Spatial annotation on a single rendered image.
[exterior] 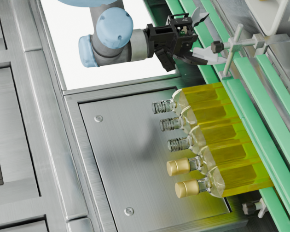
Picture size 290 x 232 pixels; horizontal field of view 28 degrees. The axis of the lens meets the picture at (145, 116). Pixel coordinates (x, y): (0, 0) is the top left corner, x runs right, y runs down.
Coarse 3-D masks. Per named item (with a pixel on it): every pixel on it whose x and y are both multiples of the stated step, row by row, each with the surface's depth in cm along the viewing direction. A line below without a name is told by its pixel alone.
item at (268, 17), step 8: (248, 0) 148; (256, 0) 148; (272, 0) 148; (280, 0) 146; (256, 8) 146; (264, 8) 146; (272, 8) 146; (280, 8) 133; (256, 16) 144; (264, 16) 144; (272, 16) 144; (280, 16) 135; (264, 24) 142; (272, 24) 142; (264, 32) 142; (272, 32) 138
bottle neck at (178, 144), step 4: (188, 136) 132; (168, 140) 131; (172, 140) 131; (176, 140) 131; (180, 140) 131; (184, 140) 131; (188, 140) 131; (168, 144) 132; (172, 144) 130; (176, 144) 130; (180, 144) 130; (184, 144) 131; (188, 144) 131; (168, 148) 132; (172, 148) 130; (176, 148) 130; (180, 148) 131; (184, 148) 131; (188, 148) 132
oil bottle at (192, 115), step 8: (192, 104) 136; (200, 104) 136; (208, 104) 136; (216, 104) 137; (224, 104) 137; (232, 104) 137; (184, 112) 135; (192, 112) 134; (200, 112) 135; (208, 112) 135; (216, 112) 135; (224, 112) 135; (232, 112) 136; (184, 120) 134; (192, 120) 133; (200, 120) 133; (208, 120) 134; (216, 120) 134; (184, 128) 135
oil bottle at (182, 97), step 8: (184, 88) 139; (192, 88) 140; (200, 88) 140; (208, 88) 140; (216, 88) 141; (224, 88) 141; (176, 96) 138; (184, 96) 138; (192, 96) 138; (200, 96) 138; (208, 96) 139; (216, 96) 139; (224, 96) 139; (176, 104) 138; (184, 104) 137; (176, 112) 139
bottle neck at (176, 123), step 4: (160, 120) 134; (164, 120) 134; (168, 120) 134; (172, 120) 134; (176, 120) 134; (180, 120) 134; (160, 124) 135; (164, 124) 133; (168, 124) 133; (172, 124) 134; (176, 124) 134; (180, 124) 134; (164, 128) 133; (168, 128) 134; (172, 128) 134; (176, 128) 135
